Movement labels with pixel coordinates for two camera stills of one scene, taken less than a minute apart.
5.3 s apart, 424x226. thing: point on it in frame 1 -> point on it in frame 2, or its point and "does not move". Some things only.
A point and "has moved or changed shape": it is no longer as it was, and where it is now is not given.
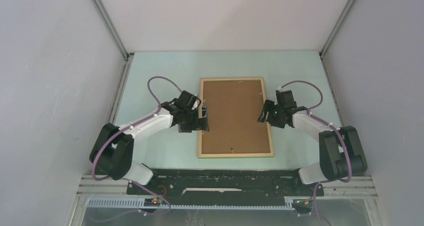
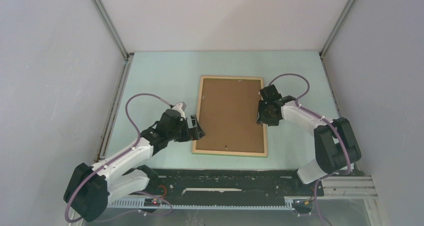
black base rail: (225, 185) does not move
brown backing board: (233, 108) does not move
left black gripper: (199, 124) -> (195, 133)
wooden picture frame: (201, 155) has moved or changed shape
